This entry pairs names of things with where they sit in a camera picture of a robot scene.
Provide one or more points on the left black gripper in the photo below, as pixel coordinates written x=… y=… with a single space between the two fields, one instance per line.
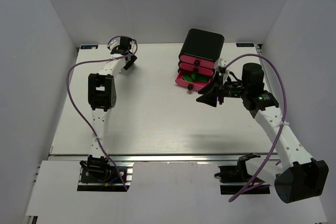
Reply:
x=128 y=60

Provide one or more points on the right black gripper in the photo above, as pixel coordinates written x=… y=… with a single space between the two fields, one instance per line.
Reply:
x=220 y=94

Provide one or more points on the pink drawer with black knob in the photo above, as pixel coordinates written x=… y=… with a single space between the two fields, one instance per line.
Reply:
x=195 y=61

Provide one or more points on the long green lego brick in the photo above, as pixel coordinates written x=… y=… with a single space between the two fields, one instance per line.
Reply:
x=187 y=78
x=201 y=78

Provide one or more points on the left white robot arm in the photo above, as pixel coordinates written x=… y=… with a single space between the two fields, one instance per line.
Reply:
x=102 y=95

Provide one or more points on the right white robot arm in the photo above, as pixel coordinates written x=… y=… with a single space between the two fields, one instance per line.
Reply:
x=299 y=176

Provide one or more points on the blue label sticker left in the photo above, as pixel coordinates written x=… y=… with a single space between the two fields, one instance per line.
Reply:
x=88 y=47

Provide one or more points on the blue label sticker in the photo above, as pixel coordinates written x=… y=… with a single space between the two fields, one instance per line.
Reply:
x=245 y=44
x=88 y=47

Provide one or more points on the black drawer housing box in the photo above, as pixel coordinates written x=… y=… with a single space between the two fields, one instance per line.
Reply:
x=203 y=44

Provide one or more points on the blue label sticker right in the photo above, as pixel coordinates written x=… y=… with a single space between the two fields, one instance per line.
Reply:
x=245 y=44

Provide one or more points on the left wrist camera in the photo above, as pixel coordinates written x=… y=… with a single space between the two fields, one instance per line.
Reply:
x=113 y=42

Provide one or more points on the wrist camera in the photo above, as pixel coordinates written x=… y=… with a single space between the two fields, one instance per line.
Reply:
x=221 y=66
x=113 y=42

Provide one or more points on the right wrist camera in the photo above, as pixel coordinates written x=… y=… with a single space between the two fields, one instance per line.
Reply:
x=221 y=66

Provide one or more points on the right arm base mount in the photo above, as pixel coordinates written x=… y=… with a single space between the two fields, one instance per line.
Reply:
x=236 y=179

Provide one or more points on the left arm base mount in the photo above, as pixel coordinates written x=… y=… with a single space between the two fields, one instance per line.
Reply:
x=97 y=174

